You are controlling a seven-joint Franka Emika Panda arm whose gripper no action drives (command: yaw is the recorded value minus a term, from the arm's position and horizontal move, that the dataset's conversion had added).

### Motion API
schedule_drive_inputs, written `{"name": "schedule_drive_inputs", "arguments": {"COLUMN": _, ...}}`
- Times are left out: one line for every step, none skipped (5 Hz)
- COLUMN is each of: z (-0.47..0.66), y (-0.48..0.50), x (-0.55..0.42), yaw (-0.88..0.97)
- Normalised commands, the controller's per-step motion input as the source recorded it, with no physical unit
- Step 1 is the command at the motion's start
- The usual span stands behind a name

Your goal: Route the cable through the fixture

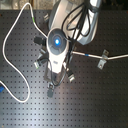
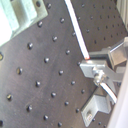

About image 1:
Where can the metal cable clip bracket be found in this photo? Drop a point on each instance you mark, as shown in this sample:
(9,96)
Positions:
(103,59)

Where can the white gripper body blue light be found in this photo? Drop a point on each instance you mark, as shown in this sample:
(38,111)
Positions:
(55,52)

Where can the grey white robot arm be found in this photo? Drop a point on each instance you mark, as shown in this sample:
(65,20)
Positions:
(68,24)

